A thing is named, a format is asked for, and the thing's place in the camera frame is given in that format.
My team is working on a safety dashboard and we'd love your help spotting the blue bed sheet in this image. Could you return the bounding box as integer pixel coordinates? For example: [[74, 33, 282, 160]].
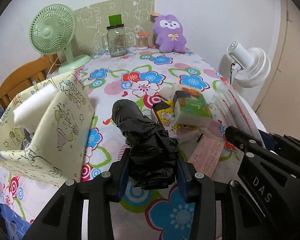
[[0, 204, 31, 239]]

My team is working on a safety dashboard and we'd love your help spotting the toothpick jar orange lid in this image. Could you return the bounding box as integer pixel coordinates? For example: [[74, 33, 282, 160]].
[[135, 33, 149, 50]]

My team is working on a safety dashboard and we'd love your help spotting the green desk fan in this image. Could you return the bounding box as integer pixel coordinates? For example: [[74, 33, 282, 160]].
[[29, 4, 91, 74]]

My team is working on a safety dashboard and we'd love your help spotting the green tissue pack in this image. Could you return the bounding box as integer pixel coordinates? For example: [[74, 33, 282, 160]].
[[173, 84, 213, 127]]

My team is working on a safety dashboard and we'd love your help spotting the green cartoon board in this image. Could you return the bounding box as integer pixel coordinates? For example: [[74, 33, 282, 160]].
[[71, 0, 155, 56]]

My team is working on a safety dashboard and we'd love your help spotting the purple rabbit plush toy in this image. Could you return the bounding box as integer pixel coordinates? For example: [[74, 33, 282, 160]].
[[153, 15, 187, 53]]

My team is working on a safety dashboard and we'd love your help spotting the clear plastic packet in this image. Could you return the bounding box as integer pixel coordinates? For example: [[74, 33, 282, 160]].
[[213, 81, 265, 147]]

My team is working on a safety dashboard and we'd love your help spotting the wooden bed headboard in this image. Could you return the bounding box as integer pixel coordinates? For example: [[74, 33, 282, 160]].
[[0, 54, 60, 109]]

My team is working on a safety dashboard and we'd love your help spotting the green cup on jar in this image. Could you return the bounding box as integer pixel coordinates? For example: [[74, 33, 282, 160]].
[[108, 14, 122, 27]]

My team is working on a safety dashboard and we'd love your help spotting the yellow cartoon fabric storage box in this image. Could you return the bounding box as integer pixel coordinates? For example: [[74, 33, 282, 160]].
[[0, 72, 94, 185]]

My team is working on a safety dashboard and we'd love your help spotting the black umbrella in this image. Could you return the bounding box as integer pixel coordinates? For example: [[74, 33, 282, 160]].
[[111, 99, 179, 190]]

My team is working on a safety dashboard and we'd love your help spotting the yellow cartoon pouch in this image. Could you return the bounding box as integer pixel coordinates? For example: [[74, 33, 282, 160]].
[[151, 101, 201, 144]]

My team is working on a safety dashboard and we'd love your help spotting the pink paper packet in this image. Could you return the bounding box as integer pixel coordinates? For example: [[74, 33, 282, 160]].
[[188, 136, 224, 177]]

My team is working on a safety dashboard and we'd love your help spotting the white floor fan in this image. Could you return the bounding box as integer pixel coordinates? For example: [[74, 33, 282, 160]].
[[227, 41, 271, 88]]

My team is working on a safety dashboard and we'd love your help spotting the glass mason jar mug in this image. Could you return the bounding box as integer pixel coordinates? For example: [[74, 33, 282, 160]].
[[106, 24, 127, 57]]

